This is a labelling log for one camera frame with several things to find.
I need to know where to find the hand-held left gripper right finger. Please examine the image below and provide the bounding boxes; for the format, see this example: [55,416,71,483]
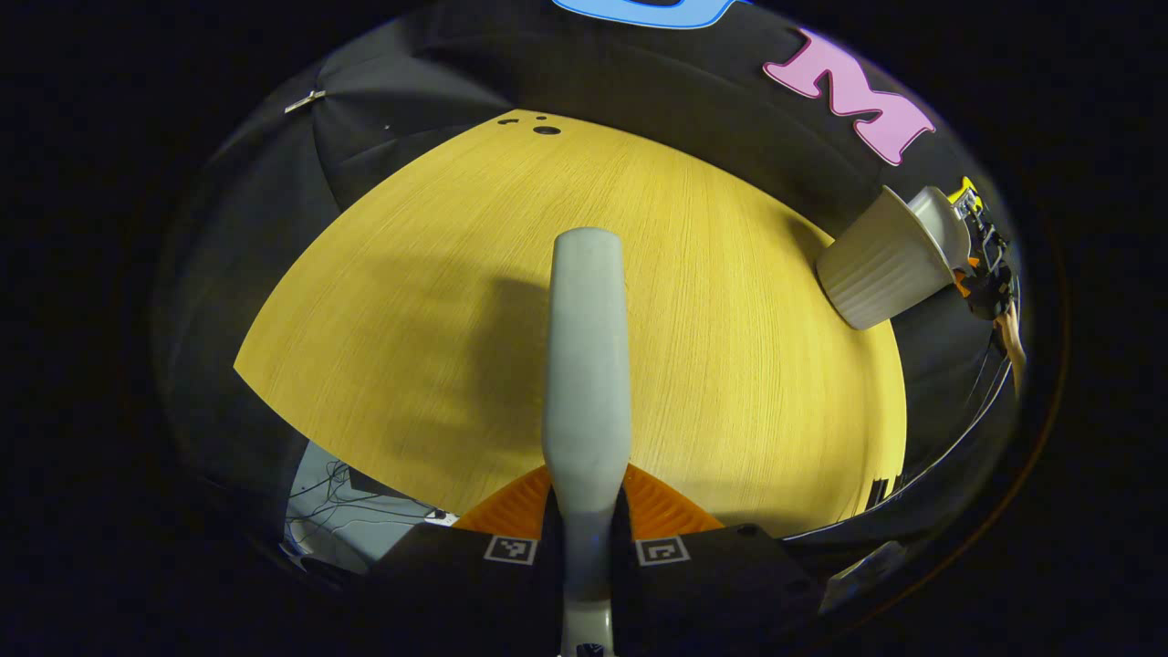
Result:
[613,464,822,657]

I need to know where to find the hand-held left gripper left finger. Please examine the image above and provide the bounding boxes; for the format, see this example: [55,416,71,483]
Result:
[370,464,559,657]

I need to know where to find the white ribbed garbage bin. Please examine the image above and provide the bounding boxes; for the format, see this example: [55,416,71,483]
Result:
[815,185,957,331]

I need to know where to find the small white broom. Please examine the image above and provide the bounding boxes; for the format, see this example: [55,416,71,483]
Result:
[543,228,632,657]

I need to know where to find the black backdrop cloth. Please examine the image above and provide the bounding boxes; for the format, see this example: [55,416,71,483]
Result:
[155,0,1027,585]

